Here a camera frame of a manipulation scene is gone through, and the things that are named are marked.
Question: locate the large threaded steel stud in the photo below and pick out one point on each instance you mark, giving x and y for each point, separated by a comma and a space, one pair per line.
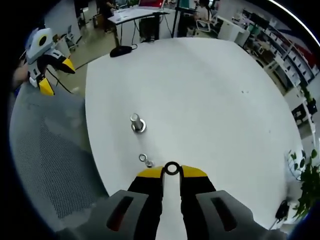
135, 118

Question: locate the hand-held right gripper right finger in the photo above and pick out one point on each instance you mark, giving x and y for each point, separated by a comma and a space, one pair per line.
222, 215

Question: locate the white office chair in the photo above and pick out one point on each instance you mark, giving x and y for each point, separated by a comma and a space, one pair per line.
203, 25

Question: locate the small threaded steel stud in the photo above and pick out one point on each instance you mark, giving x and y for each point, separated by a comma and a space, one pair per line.
149, 163

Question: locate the black rounded device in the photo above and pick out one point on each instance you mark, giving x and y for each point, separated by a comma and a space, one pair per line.
121, 51

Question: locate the white cabinet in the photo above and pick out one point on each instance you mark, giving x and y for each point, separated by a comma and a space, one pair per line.
232, 32

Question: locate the black desktop device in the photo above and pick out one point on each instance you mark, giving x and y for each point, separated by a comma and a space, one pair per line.
282, 210

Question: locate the brown cardboard box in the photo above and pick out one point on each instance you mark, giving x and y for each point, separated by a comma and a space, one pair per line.
98, 21

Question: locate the red-screen monitor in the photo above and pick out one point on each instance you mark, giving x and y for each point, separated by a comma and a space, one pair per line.
151, 3

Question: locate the white desk with black legs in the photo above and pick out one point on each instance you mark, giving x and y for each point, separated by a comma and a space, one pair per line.
132, 15

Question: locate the person's left hand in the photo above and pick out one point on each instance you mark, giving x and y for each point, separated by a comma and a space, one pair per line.
22, 77

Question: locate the storage shelf with white bins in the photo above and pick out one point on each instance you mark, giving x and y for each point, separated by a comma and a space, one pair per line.
287, 50

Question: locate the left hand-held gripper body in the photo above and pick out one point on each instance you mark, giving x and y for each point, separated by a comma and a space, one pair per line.
35, 53

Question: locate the green potted plant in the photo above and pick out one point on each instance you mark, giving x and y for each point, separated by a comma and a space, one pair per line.
310, 185

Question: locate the grey mesh office chair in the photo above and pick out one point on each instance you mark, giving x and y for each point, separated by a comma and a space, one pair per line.
50, 150

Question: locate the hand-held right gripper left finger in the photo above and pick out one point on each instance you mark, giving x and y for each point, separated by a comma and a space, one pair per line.
125, 212

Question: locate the small steel washer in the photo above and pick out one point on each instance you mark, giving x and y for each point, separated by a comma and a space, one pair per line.
171, 163
140, 157

